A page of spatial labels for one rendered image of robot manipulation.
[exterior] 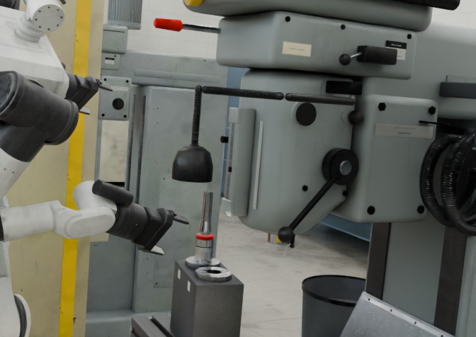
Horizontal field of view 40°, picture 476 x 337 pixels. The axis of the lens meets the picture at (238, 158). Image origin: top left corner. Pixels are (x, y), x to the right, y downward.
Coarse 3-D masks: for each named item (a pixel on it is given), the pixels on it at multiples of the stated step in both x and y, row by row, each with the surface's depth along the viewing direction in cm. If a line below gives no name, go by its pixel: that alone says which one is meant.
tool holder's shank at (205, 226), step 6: (204, 192) 167; (210, 192) 167; (204, 198) 167; (210, 198) 167; (204, 204) 167; (210, 204) 167; (204, 210) 167; (210, 210) 167; (204, 216) 167; (210, 216) 168; (204, 222) 167; (210, 222) 168; (204, 228) 167; (210, 228) 168; (204, 234) 168
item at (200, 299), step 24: (192, 264) 166; (216, 264) 167; (192, 288) 156; (216, 288) 154; (240, 288) 156; (192, 312) 155; (216, 312) 155; (240, 312) 157; (192, 336) 154; (216, 336) 156
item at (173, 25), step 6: (156, 18) 127; (162, 18) 127; (156, 24) 127; (162, 24) 127; (168, 24) 127; (174, 24) 128; (180, 24) 128; (186, 24) 130; (174, 30) 129; (180, 30) 129; (198, 30) 131; (204, 30) 132; (210, 30) 132; (216, 30) 133
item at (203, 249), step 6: (198, 240) 167; (210, 240) 167; (198, 246) 167; (204, 246) 167; (210, 246) 168; (198, 252) 167; (204, 252) 167; (210, 252) 168; (198, 258) 167; (204, 258) 167; (210, 258) 168
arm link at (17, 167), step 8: (0, 152) 126; (0, 160) 126; (8, 160) 126; (16, 160) 127; (0, 168) 127; (8, 168) 127; (16, 168) 128; (24, 168) 130; (0, 176) 127; (8, 176) 128; (16, 176) 130; (0, 184) 128; (8, 184) 130; (0, 192) 130
